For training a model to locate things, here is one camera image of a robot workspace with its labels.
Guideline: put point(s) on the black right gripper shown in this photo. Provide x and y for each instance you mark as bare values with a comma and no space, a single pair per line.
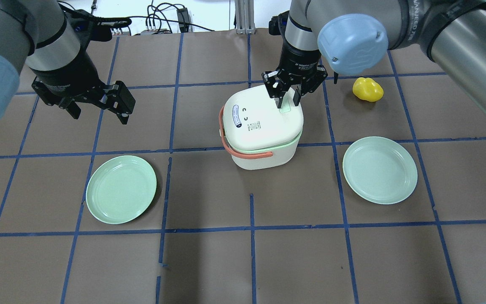
297,58

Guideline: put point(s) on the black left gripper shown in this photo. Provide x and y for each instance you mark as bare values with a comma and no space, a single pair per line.
66,74

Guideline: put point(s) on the white rice cooker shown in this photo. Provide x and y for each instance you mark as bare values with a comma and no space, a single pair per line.
256,133

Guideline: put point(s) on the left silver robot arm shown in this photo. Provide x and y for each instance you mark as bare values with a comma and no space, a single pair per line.
51,40

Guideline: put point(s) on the green plate near right arm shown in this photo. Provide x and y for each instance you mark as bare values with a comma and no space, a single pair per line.
380,170

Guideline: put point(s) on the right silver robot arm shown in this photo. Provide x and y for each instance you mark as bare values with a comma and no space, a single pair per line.
354,35

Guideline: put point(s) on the green plate near left arm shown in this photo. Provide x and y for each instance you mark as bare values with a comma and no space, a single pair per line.
121,189

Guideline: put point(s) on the yellow toy bell pepper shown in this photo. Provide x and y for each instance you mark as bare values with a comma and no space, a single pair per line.
367,89

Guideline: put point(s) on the black power adapter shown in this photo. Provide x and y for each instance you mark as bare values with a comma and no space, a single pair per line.
183,20

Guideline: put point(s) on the aluminium frame post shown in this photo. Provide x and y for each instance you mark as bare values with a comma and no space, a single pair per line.
244,17

